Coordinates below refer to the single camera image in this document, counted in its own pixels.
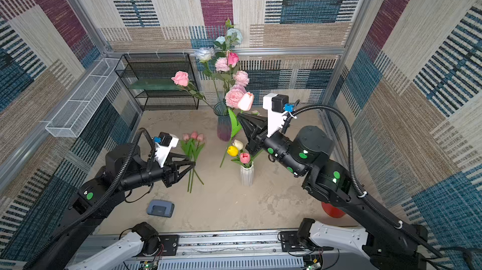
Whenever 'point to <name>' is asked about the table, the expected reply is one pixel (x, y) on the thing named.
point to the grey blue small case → (160, 208)
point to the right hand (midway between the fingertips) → (240, 119)
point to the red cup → (332, 211)
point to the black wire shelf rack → (149, 76)
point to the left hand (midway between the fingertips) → (192, 161)
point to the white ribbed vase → (247, 175)
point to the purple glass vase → (224, 121)
